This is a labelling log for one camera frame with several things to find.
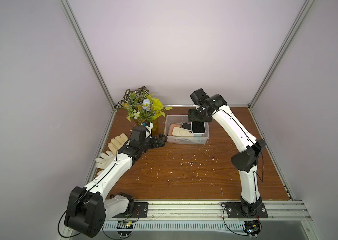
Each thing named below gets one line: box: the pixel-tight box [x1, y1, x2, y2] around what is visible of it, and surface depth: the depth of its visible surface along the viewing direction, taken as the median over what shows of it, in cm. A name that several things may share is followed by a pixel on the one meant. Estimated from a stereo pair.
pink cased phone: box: [168, 124, 182, 136], surface depth 105 cm
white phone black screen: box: [191, 120, 206, 135], surface depth 80 cm
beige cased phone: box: [172, 126, 194, 137], surface depth 102 cm
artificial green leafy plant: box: [115, 86, 173, 124], surface depth 92 cm
